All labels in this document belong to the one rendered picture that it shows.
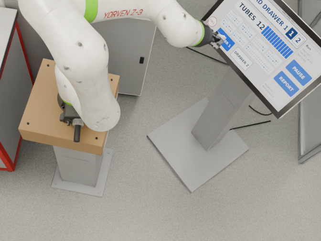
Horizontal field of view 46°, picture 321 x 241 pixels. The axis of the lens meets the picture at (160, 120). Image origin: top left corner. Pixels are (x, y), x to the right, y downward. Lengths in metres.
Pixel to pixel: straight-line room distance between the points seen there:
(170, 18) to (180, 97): 1.41
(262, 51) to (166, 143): 1.05
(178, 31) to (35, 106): 0.64
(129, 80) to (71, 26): 1.43
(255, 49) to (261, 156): 1.15
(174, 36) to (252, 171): 1.48
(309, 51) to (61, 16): 0.94
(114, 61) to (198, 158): 0.79
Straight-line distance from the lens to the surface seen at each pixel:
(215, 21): 1.61
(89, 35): 0.87
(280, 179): 2.56
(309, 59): 1.50
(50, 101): 1.51
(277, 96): 1.52
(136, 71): 2.19
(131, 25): 1.88
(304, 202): 2.59
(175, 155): 2.35
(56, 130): 1.46
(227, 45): 1.58
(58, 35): 0.88
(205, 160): 2.37
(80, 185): 2.26
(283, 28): 1.53
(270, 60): 1.53
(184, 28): 1.18
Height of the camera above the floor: 2.19
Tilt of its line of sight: 63 degrees down
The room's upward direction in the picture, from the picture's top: 20 degrees clockwise
